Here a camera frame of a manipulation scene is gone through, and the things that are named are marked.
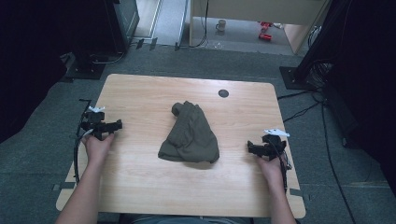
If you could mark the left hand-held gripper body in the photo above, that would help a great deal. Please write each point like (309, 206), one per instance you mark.
(93, 119)

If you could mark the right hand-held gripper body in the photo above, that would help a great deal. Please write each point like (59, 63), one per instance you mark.
(274, 144)

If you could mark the olive green shorts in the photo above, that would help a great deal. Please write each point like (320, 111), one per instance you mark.
(191, 137)

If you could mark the person's right hand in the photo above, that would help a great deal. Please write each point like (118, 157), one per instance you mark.
(270, 169)

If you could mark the person's left hand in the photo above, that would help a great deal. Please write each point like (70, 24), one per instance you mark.
(97, 149)

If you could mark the black round table grommet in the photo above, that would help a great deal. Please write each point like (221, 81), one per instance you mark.
(223, 93)

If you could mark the dark curtain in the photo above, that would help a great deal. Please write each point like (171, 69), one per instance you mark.
(28, 68)
(370, 93)

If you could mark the red tool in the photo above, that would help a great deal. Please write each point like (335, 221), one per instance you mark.
(266, 26)
(265, 36)

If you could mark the grey mug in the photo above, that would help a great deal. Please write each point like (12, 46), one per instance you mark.
(221, 25)

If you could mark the beige wooden cabinet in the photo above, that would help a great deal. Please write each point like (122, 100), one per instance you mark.
(258, 11)

